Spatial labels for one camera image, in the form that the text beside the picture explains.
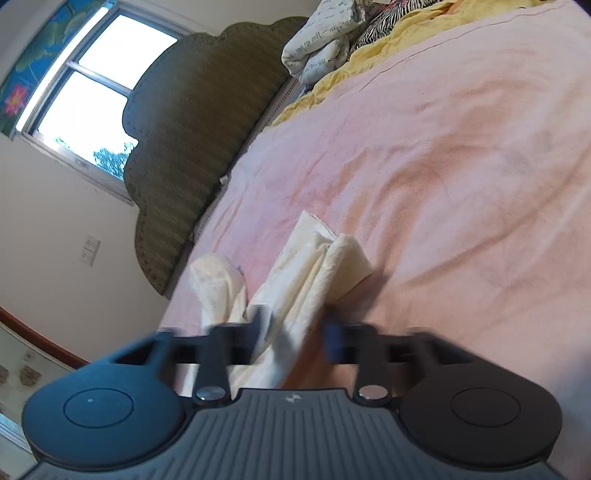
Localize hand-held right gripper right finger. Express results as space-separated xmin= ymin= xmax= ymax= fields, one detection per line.
xmin=321 ymin=305 xmax=459 ymax=408

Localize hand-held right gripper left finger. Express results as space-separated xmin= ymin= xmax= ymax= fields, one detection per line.
xmin=108 ymin=305 xmax=271 ymax=408

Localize cream white towel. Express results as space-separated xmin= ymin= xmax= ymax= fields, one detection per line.
xmin=189 ymin=210 xmax=375 ymax=391

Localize pink bed sheet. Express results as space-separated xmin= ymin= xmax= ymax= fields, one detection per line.
xmin=159 ymin=0 xmax=591 ymax=480

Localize olive padded headboard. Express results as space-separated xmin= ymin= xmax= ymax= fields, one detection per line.
xmin=122 ymin=16 xmax=310 ymax=296

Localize white door with decals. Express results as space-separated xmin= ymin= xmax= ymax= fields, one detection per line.
xmin=0 ymin=323 xmax=80 ymax=462

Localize window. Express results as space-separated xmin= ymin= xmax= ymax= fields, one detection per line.
xmin=14 ymin=0 xmax=195 ymax=204

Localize white printed pillow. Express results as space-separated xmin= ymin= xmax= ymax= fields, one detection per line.
xmin=281 ymin=0 xmax=370 ymax=85

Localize yellow blanket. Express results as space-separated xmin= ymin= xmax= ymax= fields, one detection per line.
xmin=270 ymin=0 xmax=573 ymax=127

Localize zebra-print cloth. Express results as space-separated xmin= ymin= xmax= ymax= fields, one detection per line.
xmin=348 ymin=0 xmax=458 ymax=56

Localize floral window valance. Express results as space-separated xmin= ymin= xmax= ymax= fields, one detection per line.
xmin=0 ymin=0 xmax=116 ymax=136

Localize white wall switch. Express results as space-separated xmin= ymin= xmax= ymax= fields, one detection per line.
xmin=79 ymin=235 xmax=101 ymax=267

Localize brown wooden door frame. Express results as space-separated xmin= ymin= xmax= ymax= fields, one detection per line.
xmin=0 ymin=305 xmax=90 ymax=370

